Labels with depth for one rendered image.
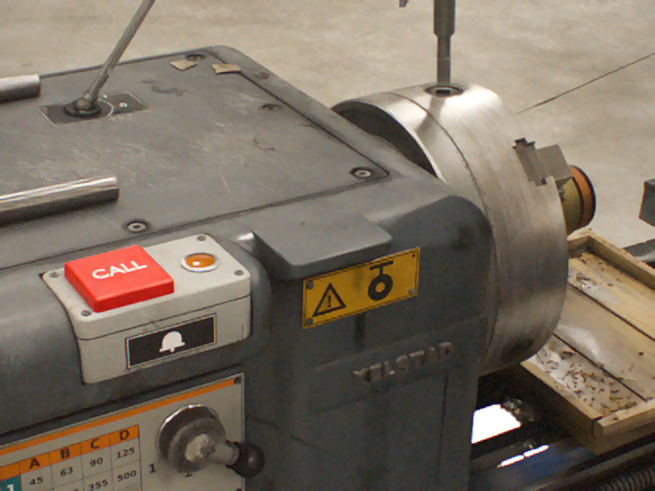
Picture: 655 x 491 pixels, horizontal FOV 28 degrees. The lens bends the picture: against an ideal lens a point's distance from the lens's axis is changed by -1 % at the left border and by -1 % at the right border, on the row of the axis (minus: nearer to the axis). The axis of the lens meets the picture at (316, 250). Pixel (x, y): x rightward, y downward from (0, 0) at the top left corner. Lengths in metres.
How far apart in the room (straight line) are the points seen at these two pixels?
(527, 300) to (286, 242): 0.36
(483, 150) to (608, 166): 3.03
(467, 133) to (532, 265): 0.14
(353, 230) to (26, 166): 0.29
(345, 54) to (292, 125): 3.90
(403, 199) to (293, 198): 0.09
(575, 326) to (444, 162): 0.46
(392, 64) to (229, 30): 0.73
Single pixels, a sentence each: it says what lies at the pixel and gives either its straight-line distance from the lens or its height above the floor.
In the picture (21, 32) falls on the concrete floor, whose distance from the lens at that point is 5.36.
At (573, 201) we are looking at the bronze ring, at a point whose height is 1.10.
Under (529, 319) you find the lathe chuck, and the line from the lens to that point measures 1.29.
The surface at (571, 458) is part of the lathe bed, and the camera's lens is 1.46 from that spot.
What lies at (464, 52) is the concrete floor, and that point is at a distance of 5.17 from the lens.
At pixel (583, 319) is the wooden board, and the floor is 0.88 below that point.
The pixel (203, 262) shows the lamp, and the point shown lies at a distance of 0.94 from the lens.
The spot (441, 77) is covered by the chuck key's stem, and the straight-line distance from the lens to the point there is 1.31.
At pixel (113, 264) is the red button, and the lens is 0.92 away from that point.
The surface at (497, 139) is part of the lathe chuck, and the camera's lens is 1.27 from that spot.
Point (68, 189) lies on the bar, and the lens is 1.02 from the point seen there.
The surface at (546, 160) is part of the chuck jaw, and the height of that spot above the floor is 1.19.
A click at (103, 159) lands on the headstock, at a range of 1.12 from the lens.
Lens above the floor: 1.71
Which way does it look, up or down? 28 degrees down
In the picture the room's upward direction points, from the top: 2 degrees clockwise
